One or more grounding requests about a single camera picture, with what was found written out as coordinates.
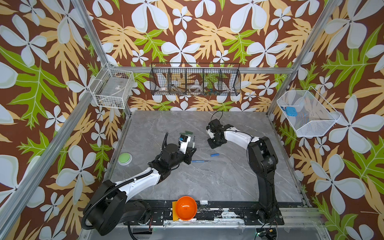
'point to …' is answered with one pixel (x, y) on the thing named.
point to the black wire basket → (195, 79)
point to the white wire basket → (112, 87)
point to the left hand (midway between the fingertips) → (194, 146)
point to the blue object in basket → (291, 111)
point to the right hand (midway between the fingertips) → (211, 144)
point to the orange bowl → (186, 208)
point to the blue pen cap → (214, 155)
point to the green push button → (125, 158)
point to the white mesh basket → (315, 116)
